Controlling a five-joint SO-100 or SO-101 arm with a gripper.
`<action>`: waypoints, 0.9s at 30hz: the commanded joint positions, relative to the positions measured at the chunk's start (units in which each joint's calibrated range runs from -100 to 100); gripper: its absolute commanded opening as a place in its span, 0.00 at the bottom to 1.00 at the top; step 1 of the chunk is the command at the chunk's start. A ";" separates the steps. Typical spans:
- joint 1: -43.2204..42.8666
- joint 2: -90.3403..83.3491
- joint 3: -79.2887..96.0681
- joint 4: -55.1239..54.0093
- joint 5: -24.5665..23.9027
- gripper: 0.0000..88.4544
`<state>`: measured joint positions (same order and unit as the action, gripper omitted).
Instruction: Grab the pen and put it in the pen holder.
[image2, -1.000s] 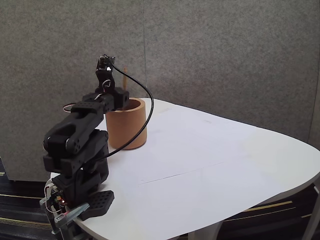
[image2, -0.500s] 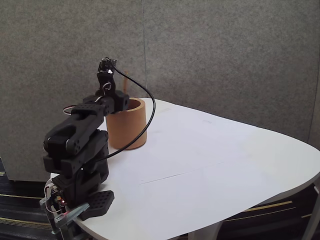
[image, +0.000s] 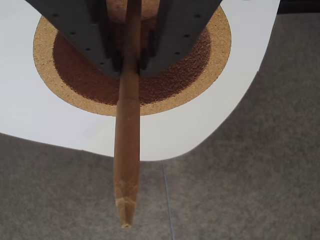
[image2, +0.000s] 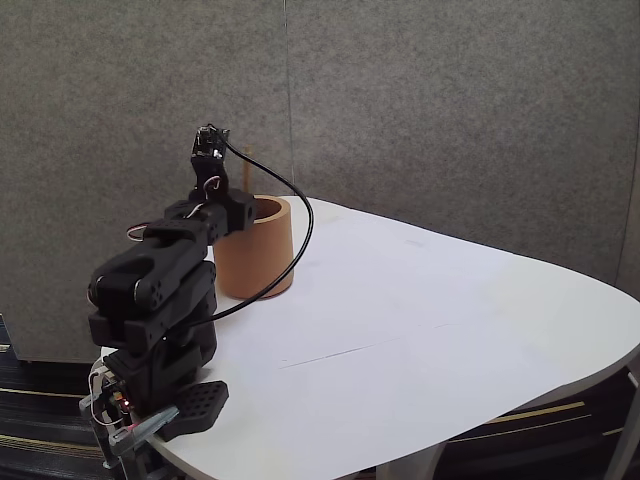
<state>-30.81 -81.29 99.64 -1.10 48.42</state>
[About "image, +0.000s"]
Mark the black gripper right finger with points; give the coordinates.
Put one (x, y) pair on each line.
(180, 30)

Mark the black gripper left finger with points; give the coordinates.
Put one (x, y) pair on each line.
(80, 30)

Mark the tan wooden pen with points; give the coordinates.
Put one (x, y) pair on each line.
(127, 125)

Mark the cork pen holder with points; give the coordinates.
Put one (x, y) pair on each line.
(175, 85)

